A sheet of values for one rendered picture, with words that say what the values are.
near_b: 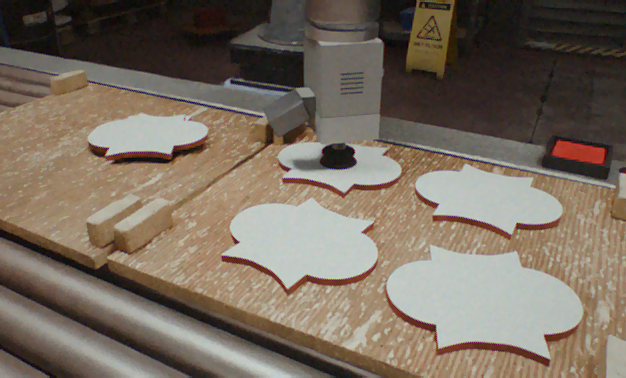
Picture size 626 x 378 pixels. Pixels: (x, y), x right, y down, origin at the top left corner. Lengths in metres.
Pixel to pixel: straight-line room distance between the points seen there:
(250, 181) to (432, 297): 0.26
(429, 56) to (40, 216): 3.78
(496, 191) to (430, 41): 3.64
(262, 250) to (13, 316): 0.21
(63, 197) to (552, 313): 0.48
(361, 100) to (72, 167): 0.35
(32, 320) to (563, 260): 0.45
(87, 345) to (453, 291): 0.28
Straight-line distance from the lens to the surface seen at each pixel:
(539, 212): 0.58
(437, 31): 4.21
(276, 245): 0.49
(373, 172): 0.62
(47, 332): 0.49
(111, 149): 0.69
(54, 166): 0.71
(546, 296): 0.47
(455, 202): 0.57
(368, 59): 0.56
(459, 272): 0.47
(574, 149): 0.78
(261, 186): 0.60
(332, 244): 0.49
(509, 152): 0.78
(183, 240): 0.52
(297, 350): 0.45
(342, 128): 0.58
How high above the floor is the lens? 1.22
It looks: 28 degrees down
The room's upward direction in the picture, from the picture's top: straight up
